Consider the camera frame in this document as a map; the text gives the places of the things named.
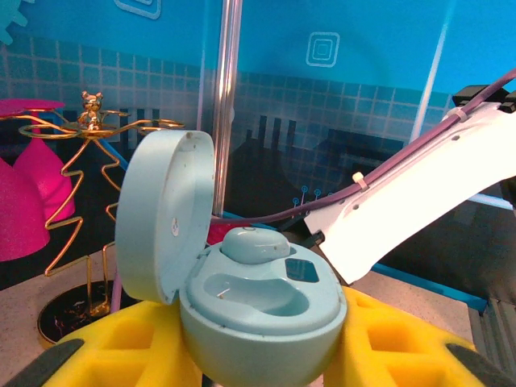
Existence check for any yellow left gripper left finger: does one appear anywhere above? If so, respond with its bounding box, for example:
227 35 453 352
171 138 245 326
0 299 203 387

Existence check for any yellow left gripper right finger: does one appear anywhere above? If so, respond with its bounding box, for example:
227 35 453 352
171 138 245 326
322 284 516 387

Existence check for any pastel earbud charging case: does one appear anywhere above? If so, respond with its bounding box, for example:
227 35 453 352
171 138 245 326
114 129 348 386

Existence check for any pale wireless earbud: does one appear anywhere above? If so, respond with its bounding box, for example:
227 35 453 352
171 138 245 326
220 226 291 266

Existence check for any gold wire tree stand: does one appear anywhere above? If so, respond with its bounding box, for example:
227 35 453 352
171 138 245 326
19 90 186 351

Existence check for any aluminium frame post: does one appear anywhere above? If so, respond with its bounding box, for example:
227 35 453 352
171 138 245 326
211 0 243 218

